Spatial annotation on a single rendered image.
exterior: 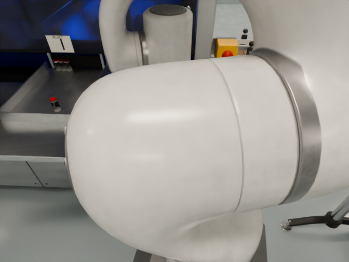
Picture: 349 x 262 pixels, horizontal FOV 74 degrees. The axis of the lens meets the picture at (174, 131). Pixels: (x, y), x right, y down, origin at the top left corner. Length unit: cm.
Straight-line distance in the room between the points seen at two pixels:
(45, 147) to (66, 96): 24
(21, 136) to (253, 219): 69
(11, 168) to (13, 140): 85
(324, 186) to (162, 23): 31
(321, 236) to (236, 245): 144
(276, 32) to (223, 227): 18
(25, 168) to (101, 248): 63
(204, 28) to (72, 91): 52
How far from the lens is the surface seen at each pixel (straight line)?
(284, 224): 162
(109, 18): 39
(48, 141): 75
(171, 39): 40
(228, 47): 86
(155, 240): 17
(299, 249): 160
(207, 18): 83
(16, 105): 95
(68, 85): 98
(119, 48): 40
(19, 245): 169
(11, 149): 78
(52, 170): 153
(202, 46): 86
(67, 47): 95
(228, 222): 26
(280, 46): 17
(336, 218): 157
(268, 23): 18
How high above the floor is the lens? 135
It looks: 43 degrees down
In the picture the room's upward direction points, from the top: straight up
